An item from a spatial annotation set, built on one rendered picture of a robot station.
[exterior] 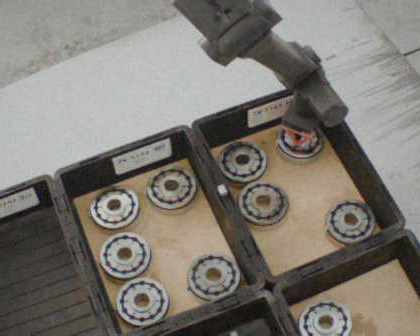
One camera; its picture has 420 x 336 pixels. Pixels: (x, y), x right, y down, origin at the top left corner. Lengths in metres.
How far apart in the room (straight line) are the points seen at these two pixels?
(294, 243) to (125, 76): 0.70
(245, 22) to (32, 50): 2.14
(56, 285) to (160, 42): 0.80
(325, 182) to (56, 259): 0.58
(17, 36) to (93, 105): 1.32
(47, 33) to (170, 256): 1.81
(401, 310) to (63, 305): 0.67
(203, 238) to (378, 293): 0.37
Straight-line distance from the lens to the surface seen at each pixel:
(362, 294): 1.41
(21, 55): 3.03
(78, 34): 3.03
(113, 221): 1.45
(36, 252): 1.49
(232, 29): 0.95
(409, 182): 1.71
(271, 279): 1.30
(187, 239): 1.45
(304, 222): 1.47
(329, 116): 1.34
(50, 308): 1.43
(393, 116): 1.82
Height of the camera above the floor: 2.11
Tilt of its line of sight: 57 degrees down
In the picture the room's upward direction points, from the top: 4 degrees counter-clockwise
